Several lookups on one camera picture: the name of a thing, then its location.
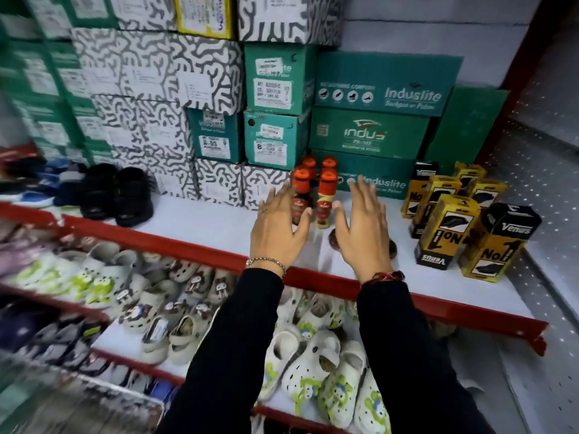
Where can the stack of black white patterned boxes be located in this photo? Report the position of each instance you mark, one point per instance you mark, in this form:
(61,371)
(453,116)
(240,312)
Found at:
(158,72)

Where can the row of dark sandals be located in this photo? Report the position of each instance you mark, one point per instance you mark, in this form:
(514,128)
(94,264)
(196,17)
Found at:
(45,334)

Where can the row of dark blue shoes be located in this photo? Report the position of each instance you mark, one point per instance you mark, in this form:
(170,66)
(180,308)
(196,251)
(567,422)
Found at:
(40,180)

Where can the person's left forearm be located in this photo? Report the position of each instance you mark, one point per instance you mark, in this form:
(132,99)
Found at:
(226,357)

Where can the yellow hexagonal polish box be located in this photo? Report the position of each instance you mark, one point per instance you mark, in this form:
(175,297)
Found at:
(434,203)
(470,171)
(488,194)
(445,234)

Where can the yellow shoe box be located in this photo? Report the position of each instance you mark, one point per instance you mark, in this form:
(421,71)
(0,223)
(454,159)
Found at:
(203,15)

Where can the row of pink shoes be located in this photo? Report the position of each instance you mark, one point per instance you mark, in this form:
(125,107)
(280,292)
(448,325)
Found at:
(27,248)

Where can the row of white frog clogs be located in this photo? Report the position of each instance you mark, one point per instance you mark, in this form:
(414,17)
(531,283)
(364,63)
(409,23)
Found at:
(316,357)

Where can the long green shoe box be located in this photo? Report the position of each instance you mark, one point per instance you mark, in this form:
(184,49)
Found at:
(384,173)
(366,133)
(384,83)

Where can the person's right hand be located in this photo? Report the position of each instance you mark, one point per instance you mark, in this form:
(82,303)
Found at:
(368,248)

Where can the black top yellow polish box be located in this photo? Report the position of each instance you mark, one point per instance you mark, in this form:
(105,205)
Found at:
(418,185)
(497,248)

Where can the person's left thumb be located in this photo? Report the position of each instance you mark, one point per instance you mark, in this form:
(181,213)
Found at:
(304,223)

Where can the row of pale green clogs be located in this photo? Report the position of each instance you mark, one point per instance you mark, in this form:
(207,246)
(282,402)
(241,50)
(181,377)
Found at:
(86,275)

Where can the red shelf upright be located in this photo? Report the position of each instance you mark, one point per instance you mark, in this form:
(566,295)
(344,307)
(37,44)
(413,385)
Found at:
(520,72)

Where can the stack of green white boxes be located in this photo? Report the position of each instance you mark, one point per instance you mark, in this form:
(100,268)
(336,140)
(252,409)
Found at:
(43,85)

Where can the black shoe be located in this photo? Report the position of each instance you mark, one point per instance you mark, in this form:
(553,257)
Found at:
(133,198)
(98,192)

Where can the plain green leaning box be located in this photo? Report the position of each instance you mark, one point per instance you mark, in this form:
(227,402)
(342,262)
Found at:
(466,126)

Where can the person's right thumb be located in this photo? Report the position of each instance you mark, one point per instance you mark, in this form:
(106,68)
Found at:
(340,231)

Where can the person's right forearm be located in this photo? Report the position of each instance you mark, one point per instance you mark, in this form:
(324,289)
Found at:
(407,357)

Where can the round brown polish tin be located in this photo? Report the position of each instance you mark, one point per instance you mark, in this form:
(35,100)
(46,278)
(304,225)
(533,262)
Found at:
(334,241)
(392,249)

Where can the teal shoe box white label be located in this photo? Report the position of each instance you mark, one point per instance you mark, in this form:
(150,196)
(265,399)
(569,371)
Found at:
(216,136)
(278,79)
(273,140)

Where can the white perforated panel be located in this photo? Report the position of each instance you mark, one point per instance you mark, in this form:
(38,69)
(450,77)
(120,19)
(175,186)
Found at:
(543,185)

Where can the person's left hand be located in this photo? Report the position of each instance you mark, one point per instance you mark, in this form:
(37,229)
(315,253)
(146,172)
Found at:
(273,239)

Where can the orange cap polish bottle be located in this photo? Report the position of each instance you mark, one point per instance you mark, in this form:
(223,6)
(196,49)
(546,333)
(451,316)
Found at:
(310,163)
(329,163)
(325,198)
(300,194)

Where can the row of grey bear clogs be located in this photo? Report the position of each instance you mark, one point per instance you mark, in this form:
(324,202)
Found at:
(181,311)

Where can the red edged white shelf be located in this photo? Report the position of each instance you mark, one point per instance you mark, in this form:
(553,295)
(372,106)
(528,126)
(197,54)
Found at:
(135,367)
(217,225)

